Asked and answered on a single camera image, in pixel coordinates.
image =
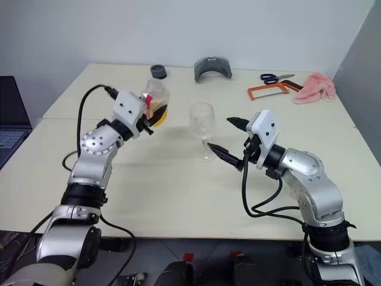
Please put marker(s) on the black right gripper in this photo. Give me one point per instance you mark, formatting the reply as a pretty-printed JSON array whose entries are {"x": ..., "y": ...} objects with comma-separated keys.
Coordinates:
[{"x": 253, "y": 149}]

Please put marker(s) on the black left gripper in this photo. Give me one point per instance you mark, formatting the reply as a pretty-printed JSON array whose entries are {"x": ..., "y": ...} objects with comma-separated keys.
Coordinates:
[{"x": 147, "y": 125}]

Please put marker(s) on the clear bottle with white cap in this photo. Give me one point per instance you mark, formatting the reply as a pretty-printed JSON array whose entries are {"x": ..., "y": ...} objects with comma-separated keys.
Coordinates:
[{"x": 157, "y": 92}]

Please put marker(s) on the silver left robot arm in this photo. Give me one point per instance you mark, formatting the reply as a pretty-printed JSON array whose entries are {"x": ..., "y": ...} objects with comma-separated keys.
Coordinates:
[{"x": 92, "y": 167}]

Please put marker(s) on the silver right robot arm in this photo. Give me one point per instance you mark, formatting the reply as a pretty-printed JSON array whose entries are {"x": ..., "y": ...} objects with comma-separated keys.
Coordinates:
[{"x": 312, "y": 178}]

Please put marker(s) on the clear wine glass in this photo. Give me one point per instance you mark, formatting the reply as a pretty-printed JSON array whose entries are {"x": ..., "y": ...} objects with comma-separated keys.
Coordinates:
[{"x": 203, "y": 119}]

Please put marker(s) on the orange hacksaw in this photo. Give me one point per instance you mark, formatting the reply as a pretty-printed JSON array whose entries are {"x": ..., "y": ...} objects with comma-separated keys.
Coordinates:
[{"x": 268, "y": 88}]

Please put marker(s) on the grey curved plastic shell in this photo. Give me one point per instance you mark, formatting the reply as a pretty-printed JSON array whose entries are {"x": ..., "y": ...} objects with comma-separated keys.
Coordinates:
[{"x": 212, "y": 67}]

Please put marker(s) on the pink cloth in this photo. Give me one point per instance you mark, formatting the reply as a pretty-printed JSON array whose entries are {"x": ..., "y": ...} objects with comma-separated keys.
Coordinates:
[{"x": 317, "y": 88}]

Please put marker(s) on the red square tag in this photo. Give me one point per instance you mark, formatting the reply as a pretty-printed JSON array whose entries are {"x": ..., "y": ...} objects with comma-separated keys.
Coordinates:
[{"x": 188, "y": 256}]

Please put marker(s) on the dark rounded shape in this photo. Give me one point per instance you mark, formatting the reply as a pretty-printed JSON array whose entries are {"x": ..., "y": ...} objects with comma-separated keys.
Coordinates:
[
  {"x": 175, "y": 274},
  {"x": 245, "y": 271}
]

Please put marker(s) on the black open laptop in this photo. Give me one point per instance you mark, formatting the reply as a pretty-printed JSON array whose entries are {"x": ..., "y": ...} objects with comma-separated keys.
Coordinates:
[{"x": 13, "y": 119}]

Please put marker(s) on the blue fabric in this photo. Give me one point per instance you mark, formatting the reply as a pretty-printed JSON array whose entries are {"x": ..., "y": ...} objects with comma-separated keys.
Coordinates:
[{"x": 369, "y": 265}]

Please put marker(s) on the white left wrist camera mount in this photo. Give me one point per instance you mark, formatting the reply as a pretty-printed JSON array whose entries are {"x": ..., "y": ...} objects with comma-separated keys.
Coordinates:
[{"x": 128, "y": 108}]

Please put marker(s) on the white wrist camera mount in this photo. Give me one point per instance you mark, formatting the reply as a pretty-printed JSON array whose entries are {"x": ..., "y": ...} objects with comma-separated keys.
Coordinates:
[
  {"x": 128, "y": 108},
  {"x": 266, "y": 131}
]

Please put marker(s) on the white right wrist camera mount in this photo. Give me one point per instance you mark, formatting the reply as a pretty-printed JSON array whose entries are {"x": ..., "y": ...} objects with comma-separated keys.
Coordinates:
[{"x": 266, "y": 131}]

